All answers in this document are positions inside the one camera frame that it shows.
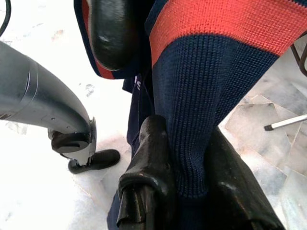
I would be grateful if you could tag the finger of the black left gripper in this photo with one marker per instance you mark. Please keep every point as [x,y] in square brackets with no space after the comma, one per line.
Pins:
[110,36]

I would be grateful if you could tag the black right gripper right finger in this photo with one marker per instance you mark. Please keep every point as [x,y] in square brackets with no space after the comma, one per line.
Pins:
[235,191]

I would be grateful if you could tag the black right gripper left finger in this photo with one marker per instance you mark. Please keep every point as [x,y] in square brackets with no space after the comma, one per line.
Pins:
[148,172]

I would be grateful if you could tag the dark garment with red trim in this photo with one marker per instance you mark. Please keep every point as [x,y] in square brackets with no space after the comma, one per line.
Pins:
[192,95]

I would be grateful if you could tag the silver clothes rack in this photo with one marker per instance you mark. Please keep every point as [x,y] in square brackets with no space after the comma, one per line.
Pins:
[285,123]

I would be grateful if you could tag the grey robot leg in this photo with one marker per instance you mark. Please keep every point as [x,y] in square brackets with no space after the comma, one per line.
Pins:
[36,95]

